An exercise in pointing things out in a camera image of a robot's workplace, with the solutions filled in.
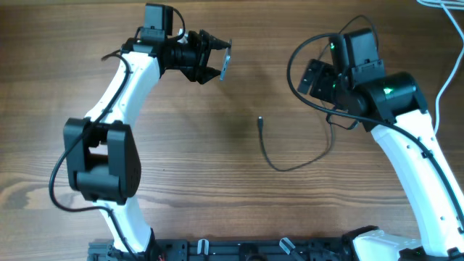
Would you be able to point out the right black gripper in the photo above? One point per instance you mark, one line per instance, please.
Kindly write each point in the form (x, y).
(318, 88)

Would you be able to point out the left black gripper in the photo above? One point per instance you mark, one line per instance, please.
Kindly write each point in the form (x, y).
(203, 43)

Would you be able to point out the blue Galaxy smartphone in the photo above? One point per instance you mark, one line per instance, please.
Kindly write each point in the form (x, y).
(226, 61)

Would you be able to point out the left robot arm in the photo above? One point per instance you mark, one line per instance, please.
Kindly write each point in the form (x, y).
(100, 152)

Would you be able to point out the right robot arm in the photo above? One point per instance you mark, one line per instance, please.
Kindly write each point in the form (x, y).
(394, 111)

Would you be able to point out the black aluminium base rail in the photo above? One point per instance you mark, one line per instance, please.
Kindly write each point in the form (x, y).
(182, 250)

